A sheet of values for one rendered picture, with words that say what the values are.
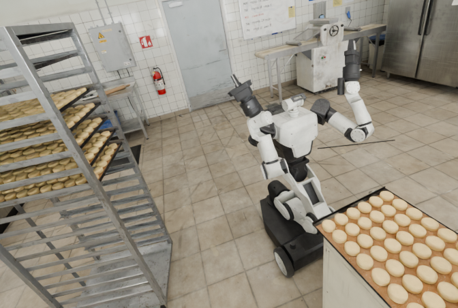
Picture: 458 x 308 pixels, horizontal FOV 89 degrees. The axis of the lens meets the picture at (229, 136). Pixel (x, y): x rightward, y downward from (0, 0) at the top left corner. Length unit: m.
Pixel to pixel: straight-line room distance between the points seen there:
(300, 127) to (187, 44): 3.64
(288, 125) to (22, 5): 4.47
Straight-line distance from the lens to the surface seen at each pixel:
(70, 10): 4.86
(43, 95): 1.11
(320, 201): 1.69
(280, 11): 5.20
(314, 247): 1.91
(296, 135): 1.41
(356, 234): 1.08
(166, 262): 2.09
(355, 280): 1.12
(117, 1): 4.72
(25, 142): 1.28
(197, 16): 4.76
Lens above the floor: 1.74
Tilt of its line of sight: 28 degrees down
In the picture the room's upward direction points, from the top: 12 degrees counter-clockwise
